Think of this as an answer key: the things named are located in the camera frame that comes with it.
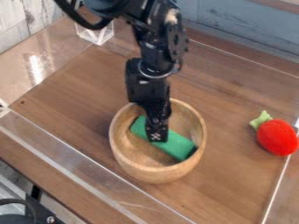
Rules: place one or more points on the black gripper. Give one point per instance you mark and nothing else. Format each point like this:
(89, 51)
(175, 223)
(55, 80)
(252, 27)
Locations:
(151, 92)

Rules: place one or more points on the green rectangular block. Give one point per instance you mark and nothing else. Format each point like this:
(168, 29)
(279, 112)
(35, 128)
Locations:
(179, 147)

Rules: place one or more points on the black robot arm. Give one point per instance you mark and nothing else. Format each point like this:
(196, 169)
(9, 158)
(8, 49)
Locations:
(156, 21)

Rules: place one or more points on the brown wooden bowl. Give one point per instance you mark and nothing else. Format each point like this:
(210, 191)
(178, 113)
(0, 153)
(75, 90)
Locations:
(140, 159)

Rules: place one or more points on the red plush strawberry toy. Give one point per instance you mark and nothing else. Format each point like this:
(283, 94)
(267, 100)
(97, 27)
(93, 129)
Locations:
(275, 134)

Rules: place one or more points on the clear acrylic front wall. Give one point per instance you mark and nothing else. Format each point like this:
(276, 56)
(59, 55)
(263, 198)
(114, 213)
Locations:
(88, 188)

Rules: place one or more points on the black clamp with cable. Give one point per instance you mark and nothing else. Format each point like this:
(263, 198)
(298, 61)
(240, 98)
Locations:
(21, 209)

